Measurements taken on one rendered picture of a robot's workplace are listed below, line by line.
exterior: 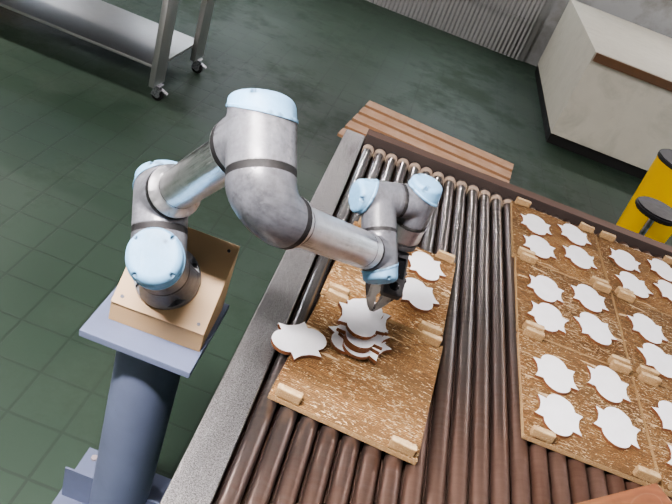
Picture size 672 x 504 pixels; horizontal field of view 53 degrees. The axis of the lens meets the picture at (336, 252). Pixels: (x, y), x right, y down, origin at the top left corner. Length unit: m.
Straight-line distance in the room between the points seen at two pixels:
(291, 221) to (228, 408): 0.54
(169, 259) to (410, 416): 0.65
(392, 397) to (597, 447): 0.54
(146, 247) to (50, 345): 1.46
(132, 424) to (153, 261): 0.60
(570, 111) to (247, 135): 5.54
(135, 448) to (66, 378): 0.82
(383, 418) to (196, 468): 0.44
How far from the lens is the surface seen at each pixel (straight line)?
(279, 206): 1.05
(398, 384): 1.64
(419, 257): 2.08
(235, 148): 1.07
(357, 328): 1.62
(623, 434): 1.90
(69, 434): 2.53
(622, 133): 6.61
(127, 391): 1.78
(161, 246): 1.39
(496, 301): 2.12
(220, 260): 1.60
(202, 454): 1.38
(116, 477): 2.05
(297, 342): 1.61
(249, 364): 1.56
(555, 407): 1.83
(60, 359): 2.75
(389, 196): 1.40
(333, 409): 1.51
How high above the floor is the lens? 2.01
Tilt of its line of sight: 33 degrees down
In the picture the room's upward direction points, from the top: 21 degrees clockwise
